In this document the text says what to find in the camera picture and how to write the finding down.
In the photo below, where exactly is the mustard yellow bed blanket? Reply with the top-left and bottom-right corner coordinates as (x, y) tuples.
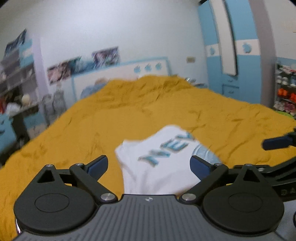
(1, 75), (295, 240)

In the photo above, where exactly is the white t-shirt with blue print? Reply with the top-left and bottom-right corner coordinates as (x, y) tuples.
(115, 125), (220, 195)

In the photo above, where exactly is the white blue headboard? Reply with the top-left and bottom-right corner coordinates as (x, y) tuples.
(71, 57), (172, 102)

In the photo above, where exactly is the anime wall poster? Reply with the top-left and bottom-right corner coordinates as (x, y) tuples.
(47, 46), (120, 85)

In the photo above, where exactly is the blue pillow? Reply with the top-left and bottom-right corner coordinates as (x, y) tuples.
(80, 78), (109, 99)

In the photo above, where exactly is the beige wall switch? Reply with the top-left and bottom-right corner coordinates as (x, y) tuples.
(186, 56), (196, 63)

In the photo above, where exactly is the blue white wardrobe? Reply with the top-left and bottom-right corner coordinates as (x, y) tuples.
(198, 1), (276, 107)

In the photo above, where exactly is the shoe rack with shoes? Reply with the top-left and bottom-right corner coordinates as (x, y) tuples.
(273, 62), (295, 119)

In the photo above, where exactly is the blue white shelf unit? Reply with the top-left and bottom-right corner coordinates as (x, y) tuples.
(1, 30), (48, 154)

